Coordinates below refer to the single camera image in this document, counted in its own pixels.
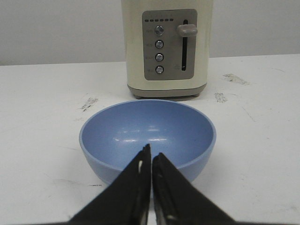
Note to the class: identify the cream two-slot toaster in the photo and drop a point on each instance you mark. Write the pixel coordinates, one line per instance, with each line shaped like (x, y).
(167, 46)

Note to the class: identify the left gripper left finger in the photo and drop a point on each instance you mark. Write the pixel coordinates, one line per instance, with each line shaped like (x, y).
(126, 201)

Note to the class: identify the blue plastic bowl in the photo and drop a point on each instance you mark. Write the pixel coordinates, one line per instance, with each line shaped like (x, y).
(112, 137)

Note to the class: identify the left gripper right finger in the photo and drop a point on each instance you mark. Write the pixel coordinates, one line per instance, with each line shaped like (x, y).
(177, 202)

